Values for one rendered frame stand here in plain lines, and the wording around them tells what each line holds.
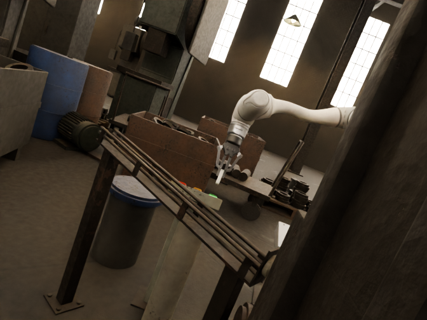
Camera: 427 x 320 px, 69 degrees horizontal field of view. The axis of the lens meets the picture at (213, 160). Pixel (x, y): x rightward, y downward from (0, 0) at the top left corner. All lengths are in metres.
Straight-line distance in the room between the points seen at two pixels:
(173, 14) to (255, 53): 7.47
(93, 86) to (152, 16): 2.17
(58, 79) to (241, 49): 9.90
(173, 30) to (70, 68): 2.45
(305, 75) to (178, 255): 11.94
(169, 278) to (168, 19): 4.82
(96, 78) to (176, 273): 3.08
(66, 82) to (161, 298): 2.67
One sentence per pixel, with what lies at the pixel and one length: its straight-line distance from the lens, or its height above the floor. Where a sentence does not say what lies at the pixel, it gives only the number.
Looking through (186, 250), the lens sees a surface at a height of 0.42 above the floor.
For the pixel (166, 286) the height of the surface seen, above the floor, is 0.25.
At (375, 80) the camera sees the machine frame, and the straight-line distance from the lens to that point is 0.41.
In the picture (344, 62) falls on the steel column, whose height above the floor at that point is 3.19.
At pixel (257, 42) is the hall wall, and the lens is 12.85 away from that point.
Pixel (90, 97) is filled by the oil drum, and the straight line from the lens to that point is 4.05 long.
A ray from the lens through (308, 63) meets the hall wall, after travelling 12.98.
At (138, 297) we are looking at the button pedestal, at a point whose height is 0.01.
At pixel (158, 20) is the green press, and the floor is 1.94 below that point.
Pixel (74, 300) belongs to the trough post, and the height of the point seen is 0.01.
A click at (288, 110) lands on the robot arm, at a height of 1.08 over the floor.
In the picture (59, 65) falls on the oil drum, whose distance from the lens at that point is 3.55.
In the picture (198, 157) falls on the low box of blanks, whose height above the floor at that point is 0.45.
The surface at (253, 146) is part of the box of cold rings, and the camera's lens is 4.59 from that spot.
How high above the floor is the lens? 0.99
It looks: 10 degrees down
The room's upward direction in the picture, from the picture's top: 21 degrees clockwise
